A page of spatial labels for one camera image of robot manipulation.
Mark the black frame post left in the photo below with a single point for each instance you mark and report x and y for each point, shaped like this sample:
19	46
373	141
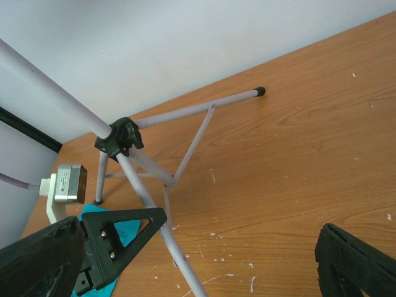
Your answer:
30	131

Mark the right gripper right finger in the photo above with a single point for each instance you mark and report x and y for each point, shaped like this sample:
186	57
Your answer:
347	266

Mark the white music stand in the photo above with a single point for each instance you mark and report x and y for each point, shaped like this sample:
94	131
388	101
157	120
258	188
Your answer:
122	139

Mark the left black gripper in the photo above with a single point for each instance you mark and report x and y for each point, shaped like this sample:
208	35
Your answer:
89	272

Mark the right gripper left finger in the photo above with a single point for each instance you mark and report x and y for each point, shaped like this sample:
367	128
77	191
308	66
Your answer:
46	263

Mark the blue sheet music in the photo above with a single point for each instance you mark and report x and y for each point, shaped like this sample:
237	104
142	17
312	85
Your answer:
108	247

